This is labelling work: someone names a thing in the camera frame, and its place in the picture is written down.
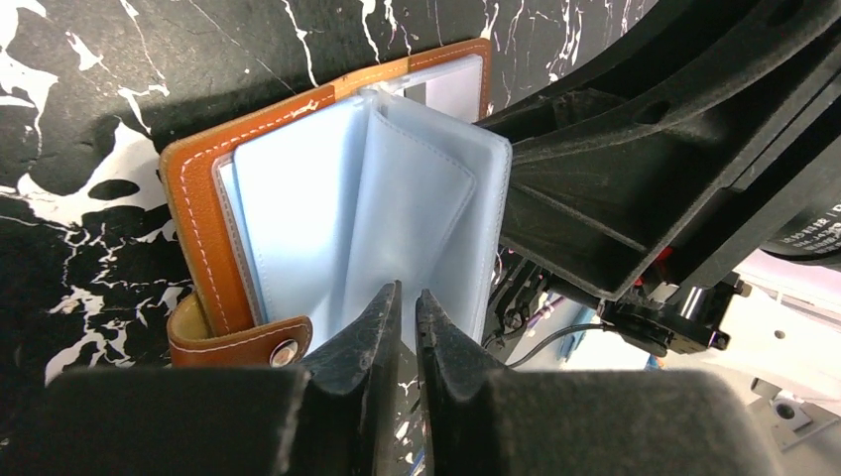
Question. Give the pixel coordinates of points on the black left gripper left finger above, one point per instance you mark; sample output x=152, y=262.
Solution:
x=330, y=414

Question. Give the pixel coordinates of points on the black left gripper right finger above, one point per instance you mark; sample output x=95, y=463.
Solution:
x=484, y=418

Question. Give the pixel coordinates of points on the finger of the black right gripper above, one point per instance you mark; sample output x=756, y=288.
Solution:
x=681, y=56

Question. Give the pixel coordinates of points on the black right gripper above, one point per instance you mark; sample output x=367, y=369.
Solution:
x=742, y=263

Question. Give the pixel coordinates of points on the orange leather card holder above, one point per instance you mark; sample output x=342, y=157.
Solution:
x=291, y=218

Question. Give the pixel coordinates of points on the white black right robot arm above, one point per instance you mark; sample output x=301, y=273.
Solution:
x=768, y=340

